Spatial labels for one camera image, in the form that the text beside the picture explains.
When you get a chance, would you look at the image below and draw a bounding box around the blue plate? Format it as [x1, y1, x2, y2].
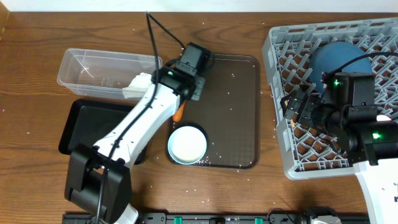
[308, 42, 365, 95]

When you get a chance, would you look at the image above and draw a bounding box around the orange carrot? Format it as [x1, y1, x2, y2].
[172, 101, 186, 122]

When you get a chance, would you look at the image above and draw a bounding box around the white napkin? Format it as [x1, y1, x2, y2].
[122, 72, 152, 98]

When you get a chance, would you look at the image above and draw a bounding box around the white cup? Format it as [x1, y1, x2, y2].
[376, 114, 391, 121]

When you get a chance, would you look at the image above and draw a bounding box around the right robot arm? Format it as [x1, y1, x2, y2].
[280, 72, 397, 223]

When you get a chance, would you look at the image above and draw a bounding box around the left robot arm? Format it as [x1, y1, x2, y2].
[65, 42, 215, 223]

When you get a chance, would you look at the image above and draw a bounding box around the grey dishwasher rack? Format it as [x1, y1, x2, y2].
[262, 17, 397, 180]

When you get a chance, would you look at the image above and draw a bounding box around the dark brown serving tray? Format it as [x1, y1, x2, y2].
[168, 54, 261, 169]

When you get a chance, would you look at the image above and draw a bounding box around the light blue rice bowl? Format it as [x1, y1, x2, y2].
[167, 126, 207, 165]

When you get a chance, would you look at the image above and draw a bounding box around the clear plastic bin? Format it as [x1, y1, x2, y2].
[57, 49, 162, 101]

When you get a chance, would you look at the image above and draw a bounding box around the black plastic bin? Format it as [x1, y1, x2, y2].
[58, 99, 133, 155]

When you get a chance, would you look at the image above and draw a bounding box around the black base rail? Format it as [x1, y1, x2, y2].
[62, 207, 371, 224]

